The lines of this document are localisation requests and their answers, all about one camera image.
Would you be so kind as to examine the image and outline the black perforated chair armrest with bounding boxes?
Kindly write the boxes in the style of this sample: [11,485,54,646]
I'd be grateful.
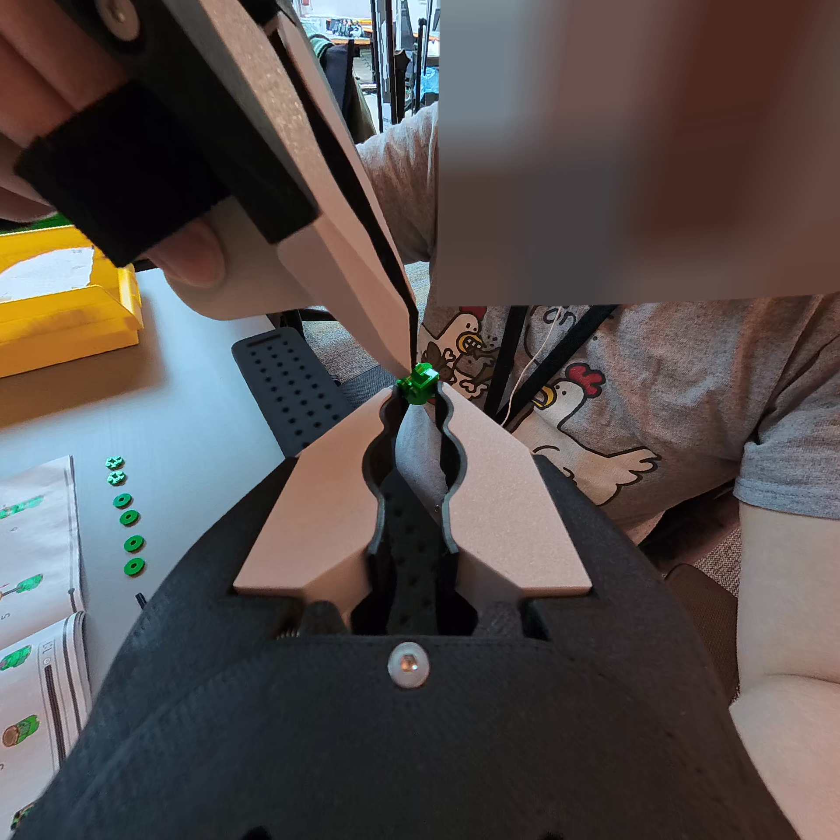
[231,328,460,634]

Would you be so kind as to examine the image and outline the black lanyard strap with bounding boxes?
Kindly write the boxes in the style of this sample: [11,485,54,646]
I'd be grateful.
[482,305,619,427]

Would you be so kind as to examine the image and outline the thin white cable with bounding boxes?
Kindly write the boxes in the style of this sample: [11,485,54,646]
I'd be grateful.
[495,307,568,417]

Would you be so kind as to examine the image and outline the person's right hand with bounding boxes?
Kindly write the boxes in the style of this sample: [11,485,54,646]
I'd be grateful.
[0,0,225,290]

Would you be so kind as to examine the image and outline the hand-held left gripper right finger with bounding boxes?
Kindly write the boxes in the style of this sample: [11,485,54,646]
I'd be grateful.
[434,382,595,623]

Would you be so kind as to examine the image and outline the black stand poles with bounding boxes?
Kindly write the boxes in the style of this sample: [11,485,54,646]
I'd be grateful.
[369,0,408,135]

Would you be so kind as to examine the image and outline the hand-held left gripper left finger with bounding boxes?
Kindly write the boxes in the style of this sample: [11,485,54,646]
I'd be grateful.
[233,386,400,618]

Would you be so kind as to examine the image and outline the grey chicken print t-shirt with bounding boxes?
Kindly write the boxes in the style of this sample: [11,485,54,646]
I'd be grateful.
[357,105,840,565]

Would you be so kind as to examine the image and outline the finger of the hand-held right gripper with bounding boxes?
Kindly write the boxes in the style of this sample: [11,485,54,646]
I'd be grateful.
[197,197,420,378]
[268,12,422,366]

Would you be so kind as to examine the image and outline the dark background chair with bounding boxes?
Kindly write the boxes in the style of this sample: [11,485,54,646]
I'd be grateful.
[320,36,376,144]

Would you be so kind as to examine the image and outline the row of green round plates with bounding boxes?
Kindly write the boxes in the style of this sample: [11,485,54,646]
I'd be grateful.
[112,492,147,578]

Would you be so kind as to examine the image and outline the small green toy brick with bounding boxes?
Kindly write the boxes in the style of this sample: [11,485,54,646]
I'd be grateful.
[395,363,439,404]

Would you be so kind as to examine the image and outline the white desk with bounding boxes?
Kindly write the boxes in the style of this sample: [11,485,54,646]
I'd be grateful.
[0,268,293,700]

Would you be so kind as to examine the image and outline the building instruction booklet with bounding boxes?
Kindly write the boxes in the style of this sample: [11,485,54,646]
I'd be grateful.
[0,455,93,840]

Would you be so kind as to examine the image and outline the yellow plastic bin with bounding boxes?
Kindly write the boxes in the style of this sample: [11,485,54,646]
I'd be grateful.
[0,226,144,379]

